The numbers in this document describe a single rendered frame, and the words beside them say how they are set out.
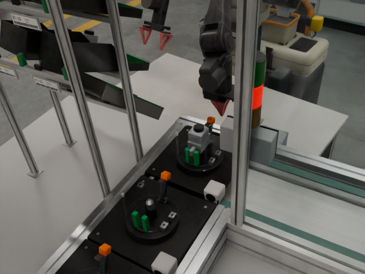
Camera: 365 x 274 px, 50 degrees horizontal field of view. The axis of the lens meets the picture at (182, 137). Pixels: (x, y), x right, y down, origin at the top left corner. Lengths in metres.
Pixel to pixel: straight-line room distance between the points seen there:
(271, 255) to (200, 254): 0.19
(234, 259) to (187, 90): 0.82
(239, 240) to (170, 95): 0.78
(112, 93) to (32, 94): 2.47
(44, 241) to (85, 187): 0.22
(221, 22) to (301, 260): 0.63
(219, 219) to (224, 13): 0.54
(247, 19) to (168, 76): 1.13
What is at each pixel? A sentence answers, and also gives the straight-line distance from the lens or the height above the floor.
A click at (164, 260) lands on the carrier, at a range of 0.93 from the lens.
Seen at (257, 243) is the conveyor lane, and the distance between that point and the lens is 1.03.
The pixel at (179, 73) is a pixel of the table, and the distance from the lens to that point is 1.78.
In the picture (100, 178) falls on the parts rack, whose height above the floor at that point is 1.00.
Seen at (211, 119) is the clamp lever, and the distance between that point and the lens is 1.14.
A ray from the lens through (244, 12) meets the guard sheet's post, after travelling 0.67.
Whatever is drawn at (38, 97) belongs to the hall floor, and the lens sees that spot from 3.48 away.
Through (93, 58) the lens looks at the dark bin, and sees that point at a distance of 1.02.
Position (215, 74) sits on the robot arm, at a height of 1.24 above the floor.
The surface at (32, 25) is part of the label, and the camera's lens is 0.93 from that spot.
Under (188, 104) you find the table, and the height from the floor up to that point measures 0.86.
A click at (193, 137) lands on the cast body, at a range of 1.08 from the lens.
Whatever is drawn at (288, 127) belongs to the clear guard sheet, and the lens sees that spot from 0.76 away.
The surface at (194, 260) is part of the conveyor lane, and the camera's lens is 0.97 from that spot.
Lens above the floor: 1.77
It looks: 40 degrees down
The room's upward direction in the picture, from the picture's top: 5 degrees counter-clockwise
